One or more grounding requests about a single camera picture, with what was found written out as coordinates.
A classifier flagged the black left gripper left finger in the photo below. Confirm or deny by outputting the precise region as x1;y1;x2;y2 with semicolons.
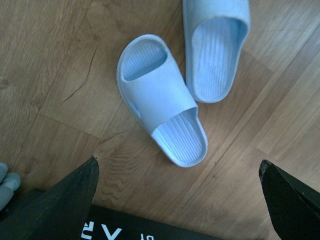
0;156;99;240

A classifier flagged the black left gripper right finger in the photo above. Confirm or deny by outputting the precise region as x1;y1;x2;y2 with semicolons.
258;159;320;240

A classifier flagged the light blue slipper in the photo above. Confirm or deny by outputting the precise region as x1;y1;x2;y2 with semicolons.
116;34;208;168
182;0;251;103

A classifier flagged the black printed box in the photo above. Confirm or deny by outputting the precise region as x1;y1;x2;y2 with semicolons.
80;204;216;240

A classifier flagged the light blue sock foot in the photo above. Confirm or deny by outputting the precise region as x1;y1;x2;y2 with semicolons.
0;162;21;210

